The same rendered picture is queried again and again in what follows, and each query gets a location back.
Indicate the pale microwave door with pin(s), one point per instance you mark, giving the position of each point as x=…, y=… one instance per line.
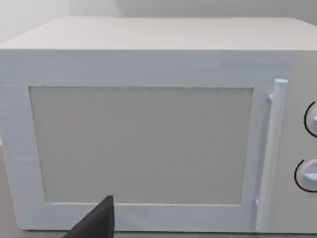
x=141, y=146

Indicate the pale microwave knob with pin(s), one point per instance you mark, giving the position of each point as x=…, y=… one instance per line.
x=312, y=119
x=307, y=176

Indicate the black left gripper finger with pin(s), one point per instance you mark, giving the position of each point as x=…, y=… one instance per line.
x=100, y=220

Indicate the pale microwave oven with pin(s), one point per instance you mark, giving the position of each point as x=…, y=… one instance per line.
x=158, y=34

